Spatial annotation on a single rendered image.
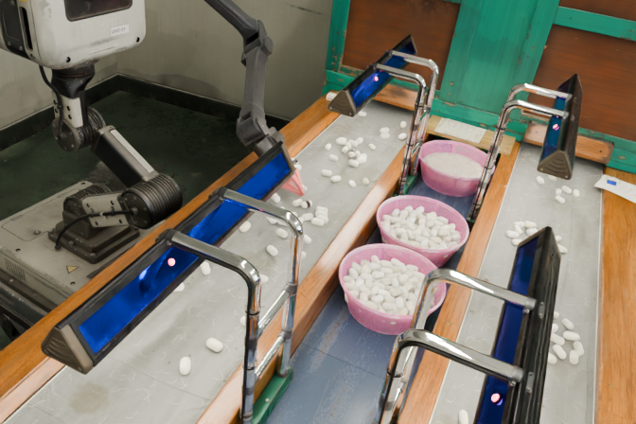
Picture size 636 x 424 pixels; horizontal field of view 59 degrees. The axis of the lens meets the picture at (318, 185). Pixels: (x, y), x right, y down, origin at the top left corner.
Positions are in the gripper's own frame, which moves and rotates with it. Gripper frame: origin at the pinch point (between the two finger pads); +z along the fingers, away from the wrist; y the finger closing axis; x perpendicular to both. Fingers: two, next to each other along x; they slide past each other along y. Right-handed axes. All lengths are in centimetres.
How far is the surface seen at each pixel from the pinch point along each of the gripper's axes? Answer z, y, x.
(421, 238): 30.5, 0.0, -22.8
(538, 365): 31, -67, -67
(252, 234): -1.7, -23.5, 3.3
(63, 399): -5, -86, 6
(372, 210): 16.5, 2.1, -14.5
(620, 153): 65, 78, -61
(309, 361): 26, -49, -11
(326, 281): 16.8, -32.9, -14.9
